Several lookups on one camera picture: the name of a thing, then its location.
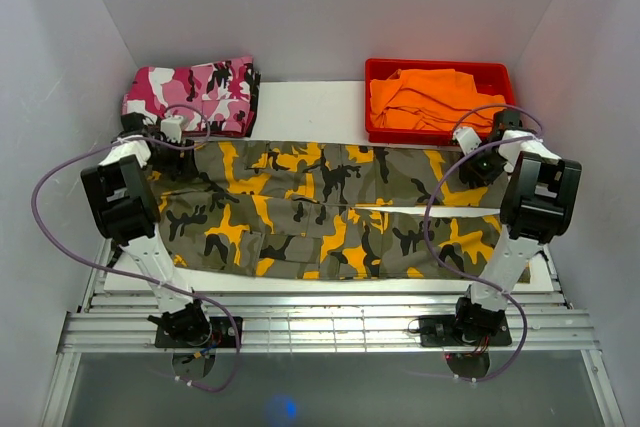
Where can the red plastic bin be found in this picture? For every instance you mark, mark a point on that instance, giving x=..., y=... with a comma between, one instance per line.
x=490, y=78

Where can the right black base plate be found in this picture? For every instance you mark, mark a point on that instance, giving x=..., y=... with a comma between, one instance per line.
x=443, y=331

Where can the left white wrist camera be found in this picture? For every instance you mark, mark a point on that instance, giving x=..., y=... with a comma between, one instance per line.
x=172, y=128

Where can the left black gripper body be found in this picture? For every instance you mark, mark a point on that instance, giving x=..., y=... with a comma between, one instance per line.
x=167, y=160

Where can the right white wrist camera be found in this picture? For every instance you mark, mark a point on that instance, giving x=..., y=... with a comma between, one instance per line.
x=467, y=139

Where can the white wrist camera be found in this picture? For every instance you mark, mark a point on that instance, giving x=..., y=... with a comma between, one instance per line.
x=172, y=128
x=467, y=139

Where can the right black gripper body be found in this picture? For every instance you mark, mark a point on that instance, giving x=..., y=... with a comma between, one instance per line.
x=486, y=166

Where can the aluminium rail frame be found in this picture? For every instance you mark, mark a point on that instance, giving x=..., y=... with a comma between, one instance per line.
x=283, y=316

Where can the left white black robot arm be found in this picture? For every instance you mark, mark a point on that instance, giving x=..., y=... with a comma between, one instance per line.
x=126, y=212

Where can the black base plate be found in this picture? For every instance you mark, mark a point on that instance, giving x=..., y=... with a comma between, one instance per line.
x=443, y=331
x=220, y=333

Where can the pink camouflage folded trousers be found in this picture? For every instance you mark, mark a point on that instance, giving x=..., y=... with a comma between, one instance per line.
x=221, y=97

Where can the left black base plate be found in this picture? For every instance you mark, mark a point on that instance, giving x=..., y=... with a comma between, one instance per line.
x=220, y=333

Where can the yellow camouflage trousers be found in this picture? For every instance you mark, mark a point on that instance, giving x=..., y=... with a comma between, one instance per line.
x=327, y=212

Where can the orange cloth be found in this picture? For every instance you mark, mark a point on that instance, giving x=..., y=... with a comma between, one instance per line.
x=430, y=100

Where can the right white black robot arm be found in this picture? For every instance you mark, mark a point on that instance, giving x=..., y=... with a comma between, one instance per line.
x=537, y=206

